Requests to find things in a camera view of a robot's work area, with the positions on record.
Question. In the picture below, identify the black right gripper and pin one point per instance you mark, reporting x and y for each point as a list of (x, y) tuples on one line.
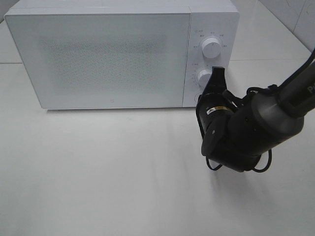
[(211, 97)]

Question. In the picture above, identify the round white door button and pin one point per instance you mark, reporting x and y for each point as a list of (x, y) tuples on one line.
[(196, 99)]

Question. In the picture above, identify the white timer knob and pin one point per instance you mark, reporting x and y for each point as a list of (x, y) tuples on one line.
[(203, 77)]

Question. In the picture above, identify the white microwave door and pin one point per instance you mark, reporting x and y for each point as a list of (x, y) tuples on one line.
[(104, 61)]

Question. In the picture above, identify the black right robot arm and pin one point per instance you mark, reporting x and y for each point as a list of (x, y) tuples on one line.
[(237, 131)]

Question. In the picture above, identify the upper white power knob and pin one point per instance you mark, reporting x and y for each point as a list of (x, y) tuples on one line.
[(211, 47)]

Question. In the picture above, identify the white microwave oven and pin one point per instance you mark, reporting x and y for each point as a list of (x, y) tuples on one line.
[(207, 17)]

